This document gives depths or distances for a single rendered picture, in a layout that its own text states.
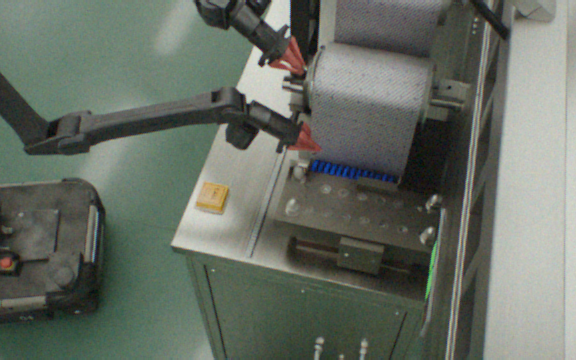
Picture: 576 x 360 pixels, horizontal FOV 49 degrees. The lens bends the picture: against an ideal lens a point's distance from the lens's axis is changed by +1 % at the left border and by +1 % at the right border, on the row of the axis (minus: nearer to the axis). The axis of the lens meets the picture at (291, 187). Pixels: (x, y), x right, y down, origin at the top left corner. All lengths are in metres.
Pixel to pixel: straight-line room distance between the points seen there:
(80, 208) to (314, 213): 1.29
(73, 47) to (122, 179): 0.93
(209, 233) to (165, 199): 1.20
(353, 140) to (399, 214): 0.21
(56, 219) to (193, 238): 1.01
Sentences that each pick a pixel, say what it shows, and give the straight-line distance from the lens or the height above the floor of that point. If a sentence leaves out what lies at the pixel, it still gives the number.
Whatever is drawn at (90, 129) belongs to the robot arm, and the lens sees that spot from 1.53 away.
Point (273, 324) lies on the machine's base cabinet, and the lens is 1.90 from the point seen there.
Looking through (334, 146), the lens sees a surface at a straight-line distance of 1.53.
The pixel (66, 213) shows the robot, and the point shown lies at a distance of 2.58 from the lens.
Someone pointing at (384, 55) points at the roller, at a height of 1.23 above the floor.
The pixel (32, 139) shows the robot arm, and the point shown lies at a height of 1.16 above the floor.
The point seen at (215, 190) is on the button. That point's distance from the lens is 1.67.
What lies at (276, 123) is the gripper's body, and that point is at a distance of 1.50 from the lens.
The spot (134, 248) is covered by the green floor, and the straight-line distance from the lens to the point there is 2.71.
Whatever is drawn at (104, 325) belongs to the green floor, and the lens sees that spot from 2.58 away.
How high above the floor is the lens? 2.29
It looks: 55 degrees down
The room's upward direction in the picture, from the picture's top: straight up
